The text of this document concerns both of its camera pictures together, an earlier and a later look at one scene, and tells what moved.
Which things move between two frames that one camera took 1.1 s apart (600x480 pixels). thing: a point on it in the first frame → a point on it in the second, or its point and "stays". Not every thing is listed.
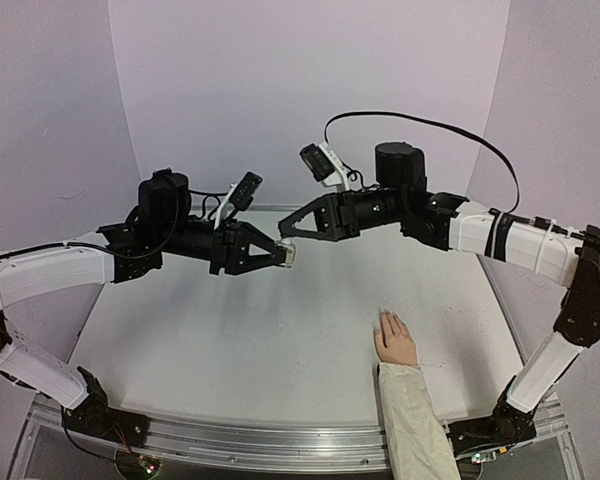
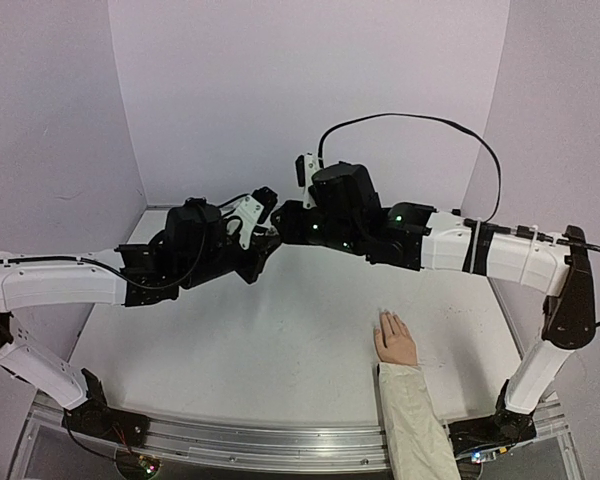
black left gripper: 233,246 → 261,253
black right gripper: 341,216 → 290,223
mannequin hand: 393,340 stays
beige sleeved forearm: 418,445 stays
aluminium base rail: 344,444 stays
